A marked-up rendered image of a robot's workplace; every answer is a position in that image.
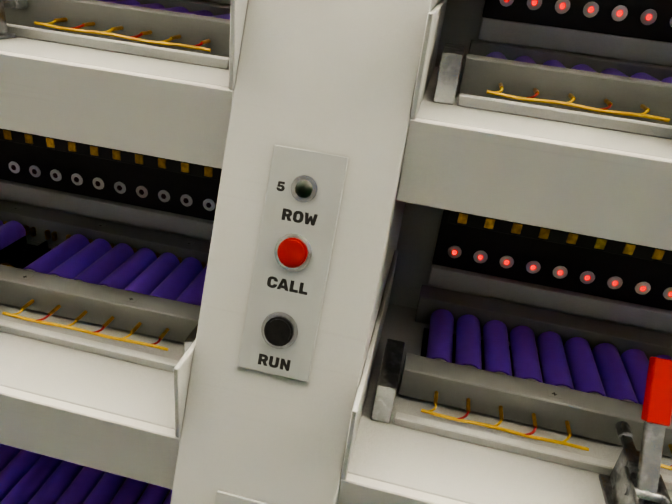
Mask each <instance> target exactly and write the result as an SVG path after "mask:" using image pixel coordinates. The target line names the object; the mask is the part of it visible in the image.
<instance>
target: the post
mask: <svg viewBox="0 0 672 504"><path fill-rule="evenodd" d="M441 1H442V0H248V4H247V10H246V17H245V23H244V30H243V36H242V43H241V49H240V56H239V62H238V69H237V75H236V81H235V88H234V94H233V101H232V107H231V114H230V120H229V127H228V133H227V140H226V146H225V153H224V159H223V165H222V172H221V178H220V185H219V191H218V198H217V204H216V211H215V217H214V224H213V230H212V237H211V243H210V250H209V256H208V262H207V269H206V275H205V282H204V288H203V295H202V301H201V308H200V314H199V321H198V327H197V334H196V340H195V347H194V353H193V359H192V366H191V372H190V379H189V385H188V392H187V398H186V405H185V411H184V418H183V424H182V431H181V437H180V443H179V450H178V456H177V463H176V469H175V476H174V482H173V489H172V495H171V502H170V504H215V501H216V495H217V491H222V492H226V493H230V494H233V495H237V496H241V497H245V498H248V499H252V500H256V501H260V502H264V503H267V504H337V498H338V492H339V486H340V480H341V473H342V467H343V461H344V455H345V449H346V443H347V437H348V431H349V425H350V419H351V413H352V408H353V404H354V401H355V397H356V393H357V390H358V386H359V382H360V378H361V375H362V371H363V367H364V363H365V360H366V356H367V352H368V348H369V345H370V341H371V337H372V334H373V330H374V326H375V322H376V319H377V315H378V311H379V307H380V304H381V300H382V296H383V292H384V289H385V285H386V281H387V278H388V274H389V270H390V266H391V263H392V259H393V255H394V251H395V250H397V244H398V239H399V234H400V229H401V224H402V219H403V213H404V208H405V203H406V202H401V201H397V200H396V195H397V189H398V183H399V177H400V171H401V166H402V160H403V154H404V148H405V142H406V137H407V131H408V125H409V120H410V113H411V108H412V102H413V96H414V90H415V84H416V79H417V73H418V67H419V61H420V55H421V50H422V44H423V38H424V32H425V26H426V21H427V15H428V13H429V12H430V11H431V10H432V9H433V8H434V7H436V6H437V5H438V4H439V3H440V2H441ZM274 145H280V146H286V147H292V148H297V149H303V150H309V151H315V152H320V153H326V154H332V155H338V156H343V157H348V158H349V159H348V165H347V170H346V176H345V181H344V187H343V192H342V198H341V203H340V209H339V214H338V220H337V226H336V231H335V237H334V242H333V248H332V253H331V259H330V264H329V270H328V275H327V281H326V287H325V292H324V298H323V303H322V309H321V314H320V320H319V325H318V331H317V336H316V342H315V347H314V353H313V359H312V364H311V370H310V375H309V381H308V382H304V381H299V380H295V379H291V378H286V377H282V376H278V375H273V374H269V373H265V372H260V371H256V370H252V369H247V368H243V367H239V366H238V361H239V355H240V349H241V343H242V337H243V331H244V324H245V318H246V312H247V306H248V300H249V294H250V288H251V282H252V276H253V270H254V264H255V258H256V252H257V246H258V239H259V233H260V227H261V221H262V215H263V209H264V203H265V197H266V191H267V185H268V179H269V173H270V167H271V161H272V154H273V148H274Z"/></svg>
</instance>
